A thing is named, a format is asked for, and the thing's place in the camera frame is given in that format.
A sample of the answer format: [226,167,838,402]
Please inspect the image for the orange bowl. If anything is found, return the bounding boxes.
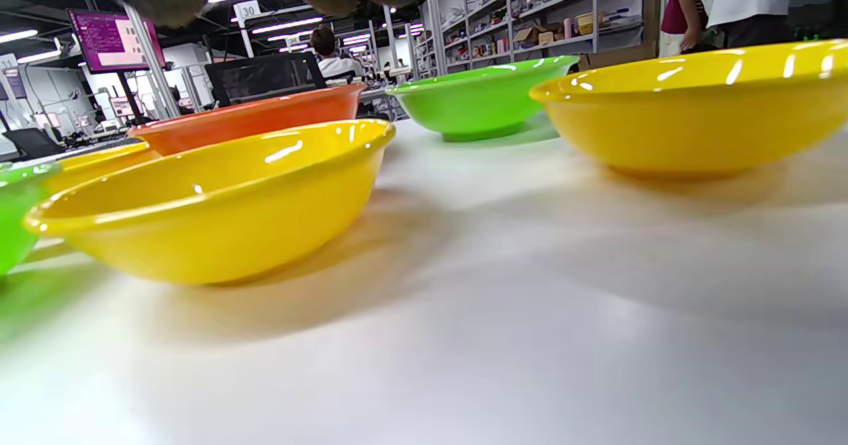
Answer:
[128,83,367,156]

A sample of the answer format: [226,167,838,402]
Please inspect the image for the yellow bowl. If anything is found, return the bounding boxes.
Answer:
[529,40,848,179]
[24,119,397,285]
[41,142,160,197]

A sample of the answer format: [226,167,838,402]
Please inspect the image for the green bowl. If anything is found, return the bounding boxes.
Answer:
[0,162,62,277]
[386,55,581,143]

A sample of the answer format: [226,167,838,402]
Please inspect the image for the purple screen monitor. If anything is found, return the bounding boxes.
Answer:
[68,9,166,75]

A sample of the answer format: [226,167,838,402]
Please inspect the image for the black office chair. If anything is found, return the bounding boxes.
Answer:
[204,52,327,107]

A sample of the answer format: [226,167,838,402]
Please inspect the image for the grey metal shelf rack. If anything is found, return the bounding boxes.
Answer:
[434,0,647,75]

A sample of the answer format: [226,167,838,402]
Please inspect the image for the brown cardboard panel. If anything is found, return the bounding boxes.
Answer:
[580,41,660,72]

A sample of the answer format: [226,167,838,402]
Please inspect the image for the aluminium frame post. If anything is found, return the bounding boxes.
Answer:
[424,0,448,76]
[121,5,181,120]

